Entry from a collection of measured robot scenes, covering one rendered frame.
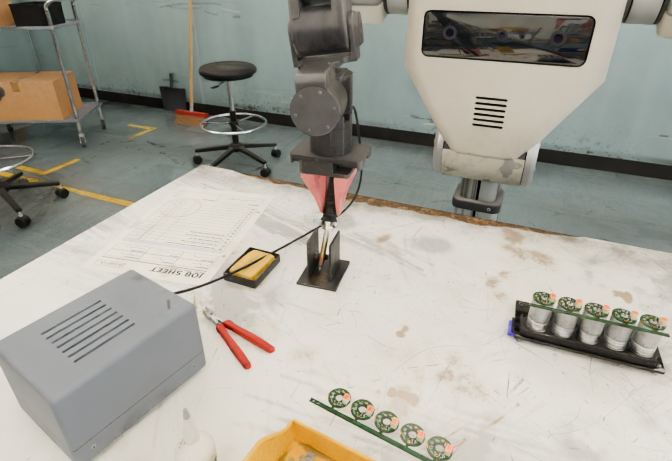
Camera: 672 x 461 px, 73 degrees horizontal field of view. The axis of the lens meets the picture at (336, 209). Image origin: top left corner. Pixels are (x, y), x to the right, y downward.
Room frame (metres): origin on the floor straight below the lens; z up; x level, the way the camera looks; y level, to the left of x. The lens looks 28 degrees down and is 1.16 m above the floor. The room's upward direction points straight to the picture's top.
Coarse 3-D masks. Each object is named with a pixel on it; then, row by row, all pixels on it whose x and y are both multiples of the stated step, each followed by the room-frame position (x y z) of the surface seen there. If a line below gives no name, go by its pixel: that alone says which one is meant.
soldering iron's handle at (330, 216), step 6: (330, 180) 0.61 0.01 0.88; (330, 186) 0.60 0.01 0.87; (330, 192) 0.59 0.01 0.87; (330, 198) 0.59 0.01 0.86; (330, 204) 0.58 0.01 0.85; (324, 210) 0.58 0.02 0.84; (330, 210) 0.58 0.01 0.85; (324, 216) 0.58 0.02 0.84; (330, 216) 0.57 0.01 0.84; (336, 222) 0.57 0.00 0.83
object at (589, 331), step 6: (582, 318) 0.40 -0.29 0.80; (600, 318) 0.39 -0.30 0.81; (606, 318) 0.39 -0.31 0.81; (582, 324) 0.40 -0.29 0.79; (588, 324) 0.39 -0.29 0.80; (594, 324) 0.39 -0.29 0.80; (600, 324) 0.39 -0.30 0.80; (582, 330) 0.40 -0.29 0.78; (588, 330) 0.39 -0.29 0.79; (594, 330) 0.39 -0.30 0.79; (600, 330) 0.39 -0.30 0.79; (582, 336) 0.40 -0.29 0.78; (588, 336) 0.39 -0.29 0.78; (594, 336) 0.39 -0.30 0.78; (588, 342) 0.39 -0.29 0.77; (594, 342) 0.39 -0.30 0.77
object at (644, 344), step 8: (648, 328) 0.37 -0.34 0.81; (632, 336) 0.39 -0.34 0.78; (640, 336) 0.38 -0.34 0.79; (648, 336) 0.37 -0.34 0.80; (656, 336) 0.37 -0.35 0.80; (632, 344) 0.38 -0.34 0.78; (640, 344) 0.37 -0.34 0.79; (648, 344) 0.37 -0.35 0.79; (656, 344) 0.37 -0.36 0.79; (640, 352) 0.37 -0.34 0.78; (648, 352) 0.37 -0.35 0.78
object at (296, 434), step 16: (288, 432) 0.27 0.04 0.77; (304, 432) 0.28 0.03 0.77; (320, 432) 0.27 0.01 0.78; (256, 448) 0.24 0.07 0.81; (272, 448) 0.25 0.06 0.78; (288, 448) 0.27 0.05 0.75; (304, 448) 0.27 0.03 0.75; (320, 448) 0.27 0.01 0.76; (336, 448) 0.26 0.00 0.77; (352, 448) 0.25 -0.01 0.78
